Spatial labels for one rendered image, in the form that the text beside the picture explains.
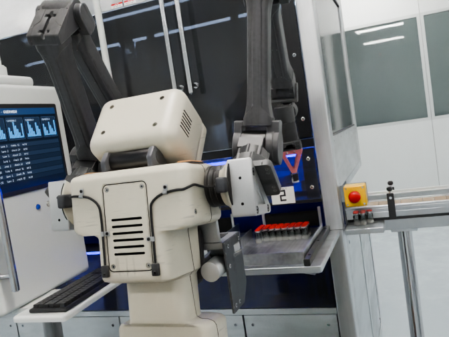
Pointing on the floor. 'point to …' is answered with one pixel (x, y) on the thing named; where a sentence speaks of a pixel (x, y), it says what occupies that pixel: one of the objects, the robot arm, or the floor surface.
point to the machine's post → (327, 164)
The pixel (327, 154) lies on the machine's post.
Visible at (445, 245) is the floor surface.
